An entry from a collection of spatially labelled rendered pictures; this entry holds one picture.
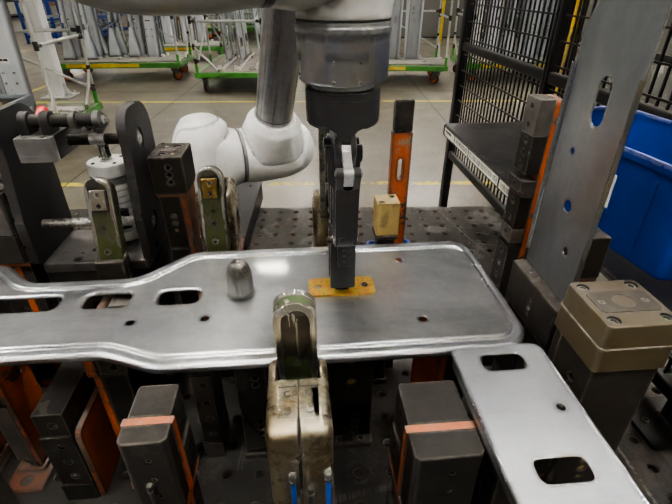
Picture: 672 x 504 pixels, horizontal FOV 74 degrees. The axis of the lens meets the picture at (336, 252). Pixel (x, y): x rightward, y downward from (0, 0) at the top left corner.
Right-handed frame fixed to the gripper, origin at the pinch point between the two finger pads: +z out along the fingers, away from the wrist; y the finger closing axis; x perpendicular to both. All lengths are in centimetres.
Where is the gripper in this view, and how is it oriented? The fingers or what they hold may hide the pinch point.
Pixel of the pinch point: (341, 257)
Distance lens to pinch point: 55.3
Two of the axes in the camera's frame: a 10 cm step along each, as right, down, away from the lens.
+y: 0.9, 5.1, -8.5
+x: 10.0, -0.4, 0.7
